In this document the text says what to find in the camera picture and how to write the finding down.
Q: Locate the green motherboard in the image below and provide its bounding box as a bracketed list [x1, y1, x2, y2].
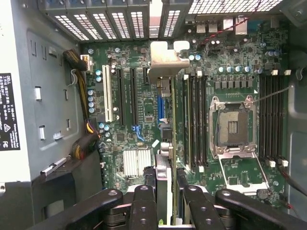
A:
[80, 14, 290, 209]

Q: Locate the black plastic shroud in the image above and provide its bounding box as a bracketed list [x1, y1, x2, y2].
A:
[30, 152, 104, 230]

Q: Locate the blue expansion slot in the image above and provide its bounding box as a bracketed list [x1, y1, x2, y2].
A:
[157, 95, 167, 125]

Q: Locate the open black PC case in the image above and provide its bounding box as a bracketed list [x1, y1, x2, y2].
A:
[0, 0, 307, 230]

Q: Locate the CPU socket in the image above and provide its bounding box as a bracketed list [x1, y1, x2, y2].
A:
[209, 95, 259, 159]

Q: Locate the silver power supply unit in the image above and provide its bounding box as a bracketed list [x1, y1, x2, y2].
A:
[0, 0, 81, 185]

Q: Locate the open socket cover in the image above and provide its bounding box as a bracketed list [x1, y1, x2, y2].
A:
[217, 153, 270, 192]

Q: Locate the thin locking lever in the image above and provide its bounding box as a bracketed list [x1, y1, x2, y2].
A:
[253, 85, 295, 106]

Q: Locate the sleeved power cable bundle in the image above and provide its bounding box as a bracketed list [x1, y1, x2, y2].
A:
[62, 48, 101, 161]

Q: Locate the white expansion slot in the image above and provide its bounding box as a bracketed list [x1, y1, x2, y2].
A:
[102, 64, 114, 123]

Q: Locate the round coin battery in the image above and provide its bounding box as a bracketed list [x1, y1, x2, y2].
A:
[256, 188, 271, 199]

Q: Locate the silver finned heatsink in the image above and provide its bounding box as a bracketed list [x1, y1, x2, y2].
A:
[122, 149, 152, 179]

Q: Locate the short black expansion slot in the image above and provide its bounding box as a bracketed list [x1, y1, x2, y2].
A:
[143, 67, 151, 85]

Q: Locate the black internal cable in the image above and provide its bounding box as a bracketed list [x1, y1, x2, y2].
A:
[278, 165, 307, 194]

